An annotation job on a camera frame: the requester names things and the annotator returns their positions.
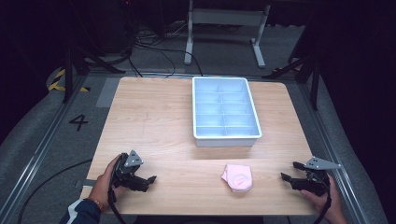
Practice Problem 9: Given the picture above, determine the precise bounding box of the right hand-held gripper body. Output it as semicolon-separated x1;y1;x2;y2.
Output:
299;156;342;198

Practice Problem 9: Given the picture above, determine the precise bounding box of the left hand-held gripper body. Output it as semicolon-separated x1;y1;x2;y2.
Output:
110;149;145;191

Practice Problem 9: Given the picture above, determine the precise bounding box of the person's left hand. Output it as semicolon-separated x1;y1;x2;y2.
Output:
87;154;126;213

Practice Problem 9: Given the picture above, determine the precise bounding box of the person's right hand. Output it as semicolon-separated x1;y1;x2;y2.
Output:
300;174;348;224

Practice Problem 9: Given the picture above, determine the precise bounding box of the rolled pink sock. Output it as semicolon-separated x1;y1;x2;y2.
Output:
220;163;253;193

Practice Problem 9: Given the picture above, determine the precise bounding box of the grey floor tape patch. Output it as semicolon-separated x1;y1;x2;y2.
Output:
95;77;121;109

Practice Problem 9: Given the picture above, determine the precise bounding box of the white divided storage box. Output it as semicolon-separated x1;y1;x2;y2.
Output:
191;76;263;148

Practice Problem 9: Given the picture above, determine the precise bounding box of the black tripod stand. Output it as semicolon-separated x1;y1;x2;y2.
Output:
63;36;126;104
262;46;322;112

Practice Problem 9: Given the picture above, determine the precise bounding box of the yellow black hazard tape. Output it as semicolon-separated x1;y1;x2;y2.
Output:
48;68;92;93

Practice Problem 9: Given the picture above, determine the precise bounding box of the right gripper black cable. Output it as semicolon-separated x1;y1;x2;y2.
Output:
312;186;332;224

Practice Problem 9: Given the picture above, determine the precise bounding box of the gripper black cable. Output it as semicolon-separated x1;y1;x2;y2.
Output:
106;183;127;224
312;186;332;224

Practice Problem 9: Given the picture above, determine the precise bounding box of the aluminium floor rail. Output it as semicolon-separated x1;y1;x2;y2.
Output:
294;81;372;224
0;74;90;224

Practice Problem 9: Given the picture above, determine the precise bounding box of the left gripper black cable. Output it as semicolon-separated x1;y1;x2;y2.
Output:
106;183;127;224

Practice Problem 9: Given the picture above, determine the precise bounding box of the black floor cable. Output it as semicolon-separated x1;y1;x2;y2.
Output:
17;159;94;224

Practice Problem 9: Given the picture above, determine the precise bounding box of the bundle of black floor cables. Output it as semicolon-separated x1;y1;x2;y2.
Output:
126;27;204;78

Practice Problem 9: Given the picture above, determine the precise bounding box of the white metal table frame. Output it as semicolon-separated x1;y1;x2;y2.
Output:
183;0;273;69

